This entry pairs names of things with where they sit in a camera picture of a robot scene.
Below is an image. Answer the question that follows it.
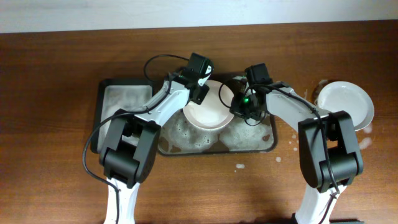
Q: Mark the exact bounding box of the black tray with soapy foam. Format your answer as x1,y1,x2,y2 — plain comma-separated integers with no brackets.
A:
90,78,156,154

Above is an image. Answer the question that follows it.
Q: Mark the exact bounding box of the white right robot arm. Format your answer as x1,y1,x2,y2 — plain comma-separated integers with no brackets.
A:
229,82,364,223

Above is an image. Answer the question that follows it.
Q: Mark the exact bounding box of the black wash tray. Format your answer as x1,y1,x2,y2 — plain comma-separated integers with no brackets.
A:
158,80,278,156

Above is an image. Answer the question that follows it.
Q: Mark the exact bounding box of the pinkish white plate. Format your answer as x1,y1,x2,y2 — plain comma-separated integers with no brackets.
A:
183,80,234,130

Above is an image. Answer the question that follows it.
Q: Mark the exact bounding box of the white plate with orange streak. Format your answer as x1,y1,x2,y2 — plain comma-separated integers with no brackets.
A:
315,81,374,131

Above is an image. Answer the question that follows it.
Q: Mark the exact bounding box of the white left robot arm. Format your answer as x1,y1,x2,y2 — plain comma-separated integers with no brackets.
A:
99,68,212,223

